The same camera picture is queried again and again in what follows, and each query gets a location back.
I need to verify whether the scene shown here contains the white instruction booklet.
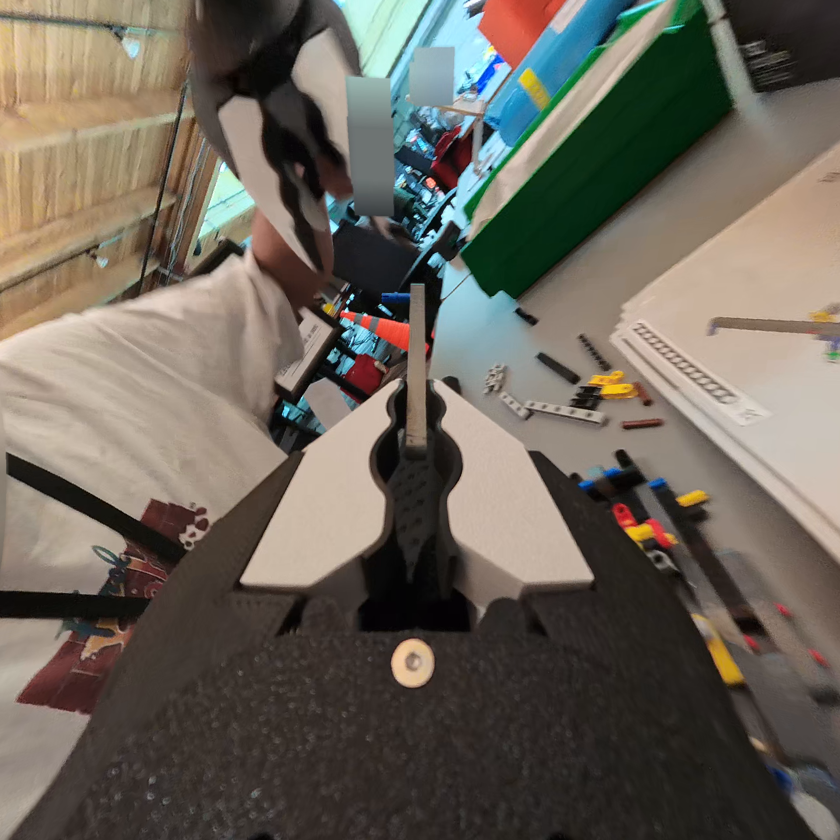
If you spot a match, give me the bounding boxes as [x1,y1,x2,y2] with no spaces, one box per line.
[609,141,840,567]

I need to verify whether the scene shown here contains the green storage bin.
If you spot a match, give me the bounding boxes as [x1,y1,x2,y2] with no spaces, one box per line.
[461,0,735,300]

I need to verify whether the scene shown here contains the person's white printed t-shirt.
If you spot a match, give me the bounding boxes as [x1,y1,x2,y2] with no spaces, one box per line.
[0,249,309,840]

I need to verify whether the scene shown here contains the thin black lego beam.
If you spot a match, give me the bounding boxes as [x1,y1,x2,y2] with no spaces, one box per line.
[577,332,613,372]

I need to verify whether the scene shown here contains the grey lego beam with blue pin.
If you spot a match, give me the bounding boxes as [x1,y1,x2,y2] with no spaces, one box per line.
[382,283,429,460]

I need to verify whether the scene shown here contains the black strap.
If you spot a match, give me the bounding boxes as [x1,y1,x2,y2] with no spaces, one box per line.
[5,453,189,567]
[0,589,153,622]

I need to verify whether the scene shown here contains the black office chair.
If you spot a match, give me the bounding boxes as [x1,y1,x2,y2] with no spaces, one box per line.
[331,222,422,298]

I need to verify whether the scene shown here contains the black cardboard box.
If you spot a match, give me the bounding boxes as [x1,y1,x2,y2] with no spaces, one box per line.
[721,0,840,94]

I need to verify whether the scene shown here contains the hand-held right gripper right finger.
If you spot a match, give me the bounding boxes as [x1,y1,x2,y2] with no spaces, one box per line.
[429,378,595,622]

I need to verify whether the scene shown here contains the black hanging cable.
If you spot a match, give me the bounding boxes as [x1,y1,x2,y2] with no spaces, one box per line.
[139,84,190,291]

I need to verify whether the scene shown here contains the white framed sign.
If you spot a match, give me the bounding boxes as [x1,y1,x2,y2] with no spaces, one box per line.
[274,307,343,403]

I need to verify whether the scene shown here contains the long black lego model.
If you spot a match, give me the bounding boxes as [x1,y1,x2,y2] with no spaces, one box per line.
[570,449,840,795]

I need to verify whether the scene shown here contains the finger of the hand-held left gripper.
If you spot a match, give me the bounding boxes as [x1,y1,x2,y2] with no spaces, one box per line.
[218,84,331,274]
[291,29,362,193]

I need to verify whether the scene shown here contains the red chair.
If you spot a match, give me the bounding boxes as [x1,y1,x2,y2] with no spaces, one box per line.
[429,127,475,193]

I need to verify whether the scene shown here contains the orange traffic cone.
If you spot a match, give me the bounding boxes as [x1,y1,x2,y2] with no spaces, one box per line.
[339,309,431,359]

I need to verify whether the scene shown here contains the red plastic container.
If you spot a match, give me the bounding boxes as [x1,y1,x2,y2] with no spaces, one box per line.
[477,0,569,70]

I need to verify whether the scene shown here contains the blue plastic container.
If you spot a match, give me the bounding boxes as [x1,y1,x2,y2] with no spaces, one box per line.
[489,0,657,149]

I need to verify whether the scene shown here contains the long grey holed lego beam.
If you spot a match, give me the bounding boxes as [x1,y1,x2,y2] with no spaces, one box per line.
[524,399,609,427]

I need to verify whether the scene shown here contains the person's left forearm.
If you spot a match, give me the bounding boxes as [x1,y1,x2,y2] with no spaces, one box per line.
[251,210,332,312]

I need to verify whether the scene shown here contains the yellow lego pieces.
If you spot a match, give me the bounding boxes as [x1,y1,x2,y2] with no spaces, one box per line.
[587,370,639,400]

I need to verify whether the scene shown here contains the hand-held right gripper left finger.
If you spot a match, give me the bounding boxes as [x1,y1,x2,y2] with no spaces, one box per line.
[239,378,407,602]

